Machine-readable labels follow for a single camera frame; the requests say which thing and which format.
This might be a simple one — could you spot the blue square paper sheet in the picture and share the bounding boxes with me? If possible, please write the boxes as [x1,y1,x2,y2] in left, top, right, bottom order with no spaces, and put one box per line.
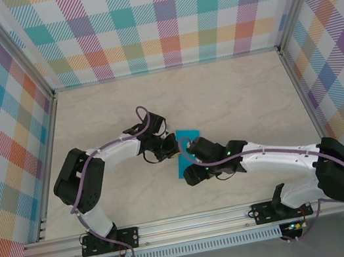
[169,125,209,180]

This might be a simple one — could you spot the right small circuit board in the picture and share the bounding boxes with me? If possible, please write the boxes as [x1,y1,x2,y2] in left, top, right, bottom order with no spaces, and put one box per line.
[282,219,310,233]

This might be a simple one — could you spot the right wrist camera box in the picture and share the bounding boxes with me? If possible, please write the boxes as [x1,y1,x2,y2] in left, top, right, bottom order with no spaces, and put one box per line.
[184,140,198,158]

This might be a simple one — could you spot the long aluminium mounting rail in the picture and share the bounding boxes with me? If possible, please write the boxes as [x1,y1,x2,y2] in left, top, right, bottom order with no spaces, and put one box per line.
[14,185,344,257]

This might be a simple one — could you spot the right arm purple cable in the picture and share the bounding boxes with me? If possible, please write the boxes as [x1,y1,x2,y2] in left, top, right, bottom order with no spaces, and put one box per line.
[179,108,344,257]

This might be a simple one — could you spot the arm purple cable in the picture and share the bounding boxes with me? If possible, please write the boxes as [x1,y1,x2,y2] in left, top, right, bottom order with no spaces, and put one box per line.
[179,108,344,257]
[54,104,177,257]

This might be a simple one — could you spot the slotted grey cable duct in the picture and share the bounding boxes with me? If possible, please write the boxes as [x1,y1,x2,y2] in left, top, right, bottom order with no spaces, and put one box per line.
[95,224,284,257]

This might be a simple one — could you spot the aluminium table edge rail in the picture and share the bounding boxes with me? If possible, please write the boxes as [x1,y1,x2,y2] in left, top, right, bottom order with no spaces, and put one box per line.
[13,94,82,243]
[278,43,344,192]
[51,45,283,94]

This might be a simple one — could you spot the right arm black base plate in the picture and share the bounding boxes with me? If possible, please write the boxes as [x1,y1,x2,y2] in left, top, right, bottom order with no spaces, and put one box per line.
[250,193,314,226]

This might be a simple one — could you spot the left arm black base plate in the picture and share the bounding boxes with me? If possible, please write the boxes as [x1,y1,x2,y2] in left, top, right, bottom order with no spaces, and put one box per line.
[78,225,142,257]

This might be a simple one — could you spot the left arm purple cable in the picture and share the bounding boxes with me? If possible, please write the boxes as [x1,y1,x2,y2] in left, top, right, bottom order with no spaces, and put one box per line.
[54,104,177,257]

